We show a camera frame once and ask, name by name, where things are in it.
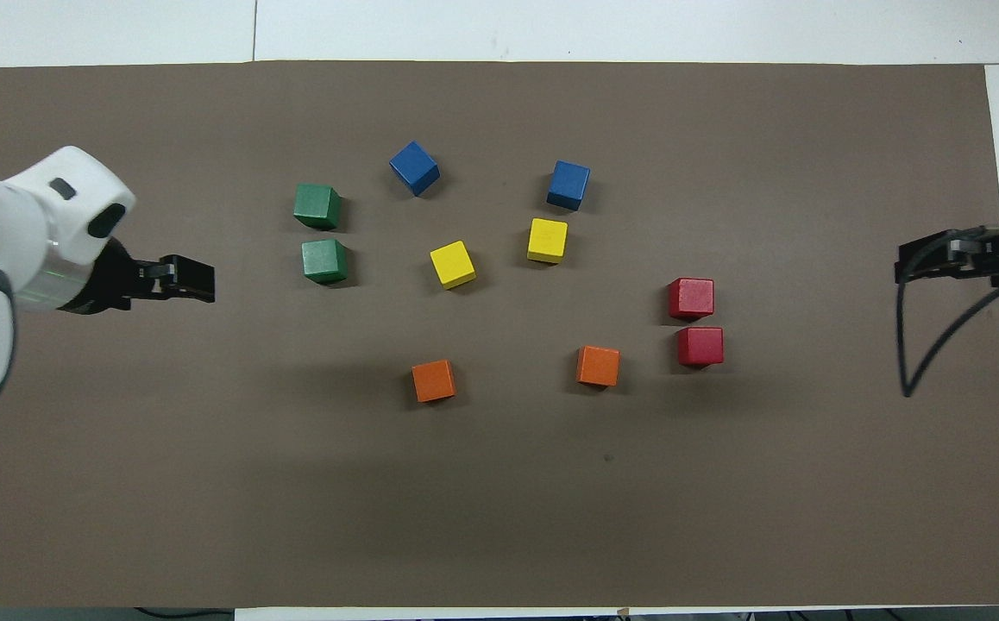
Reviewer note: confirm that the blue wooden block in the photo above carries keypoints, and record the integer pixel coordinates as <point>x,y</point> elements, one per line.
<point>414,167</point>
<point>568,185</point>

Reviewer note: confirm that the brown table mat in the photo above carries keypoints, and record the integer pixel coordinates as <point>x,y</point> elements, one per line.
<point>499,517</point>

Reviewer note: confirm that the orange wooden block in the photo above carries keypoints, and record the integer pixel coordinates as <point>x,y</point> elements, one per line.
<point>433,380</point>
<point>598,366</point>

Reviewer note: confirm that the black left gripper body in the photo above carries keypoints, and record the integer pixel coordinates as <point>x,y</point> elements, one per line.
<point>107,276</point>

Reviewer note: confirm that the yellow wooden block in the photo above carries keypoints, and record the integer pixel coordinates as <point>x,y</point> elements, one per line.
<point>547,240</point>
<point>452,264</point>

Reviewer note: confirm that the red wooden block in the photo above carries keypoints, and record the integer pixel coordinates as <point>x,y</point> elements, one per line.
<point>700,346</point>
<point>691,297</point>

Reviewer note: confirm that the green wooden block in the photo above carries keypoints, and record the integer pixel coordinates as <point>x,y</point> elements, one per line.
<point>317,206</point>
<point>324,260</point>

